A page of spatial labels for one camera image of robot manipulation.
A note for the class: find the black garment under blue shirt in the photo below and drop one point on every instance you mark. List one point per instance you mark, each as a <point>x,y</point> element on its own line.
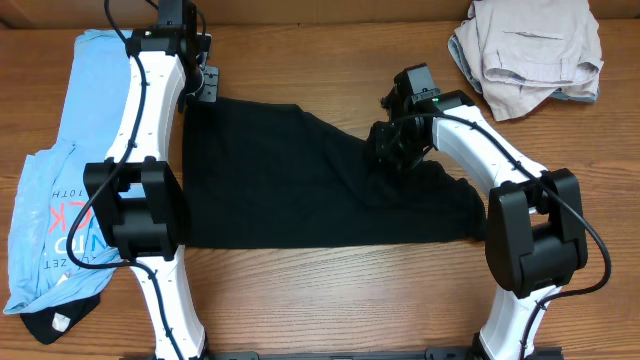
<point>51,323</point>

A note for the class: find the beige folded shirt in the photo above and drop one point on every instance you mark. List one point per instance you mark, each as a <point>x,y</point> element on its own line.
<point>519,53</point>

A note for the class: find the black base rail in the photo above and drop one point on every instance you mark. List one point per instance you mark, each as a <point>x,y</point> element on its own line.
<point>350,355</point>

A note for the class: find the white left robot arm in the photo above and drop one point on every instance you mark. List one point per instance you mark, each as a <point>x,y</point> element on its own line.
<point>136,199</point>

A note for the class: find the black t-shirt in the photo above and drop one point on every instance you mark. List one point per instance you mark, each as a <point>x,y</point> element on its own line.
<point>260,176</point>

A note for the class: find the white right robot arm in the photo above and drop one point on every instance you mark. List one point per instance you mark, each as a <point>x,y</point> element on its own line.
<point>535,236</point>

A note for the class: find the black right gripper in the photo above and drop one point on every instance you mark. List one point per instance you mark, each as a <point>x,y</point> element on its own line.
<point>388,145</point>

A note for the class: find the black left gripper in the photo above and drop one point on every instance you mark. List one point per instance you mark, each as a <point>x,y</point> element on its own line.
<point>208,83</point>

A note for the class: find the light blue printed t-shirt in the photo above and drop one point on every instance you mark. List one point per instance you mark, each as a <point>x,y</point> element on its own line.
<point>51,192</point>

